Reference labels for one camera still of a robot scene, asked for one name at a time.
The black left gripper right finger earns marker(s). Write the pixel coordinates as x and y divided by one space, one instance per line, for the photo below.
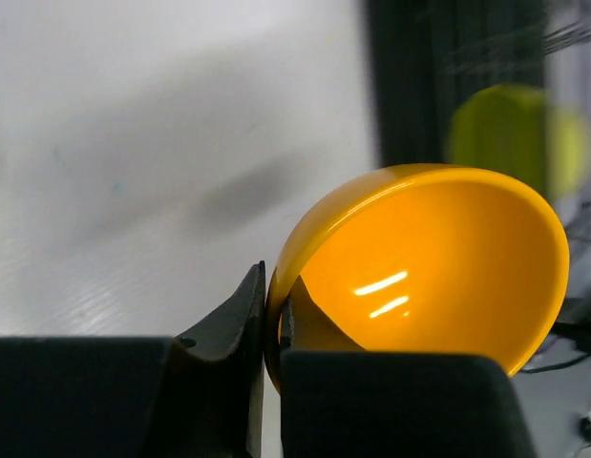
338 400

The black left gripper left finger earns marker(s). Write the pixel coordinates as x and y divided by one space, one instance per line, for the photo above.
198 394

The orange plastic bowl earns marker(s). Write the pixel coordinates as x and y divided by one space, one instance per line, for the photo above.
430 258

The lime green bowl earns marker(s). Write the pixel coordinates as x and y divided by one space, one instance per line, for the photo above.
517 130

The black drip tray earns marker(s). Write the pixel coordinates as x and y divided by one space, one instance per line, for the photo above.
413 104

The grey wire dish rack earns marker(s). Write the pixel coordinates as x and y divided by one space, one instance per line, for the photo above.
492 41

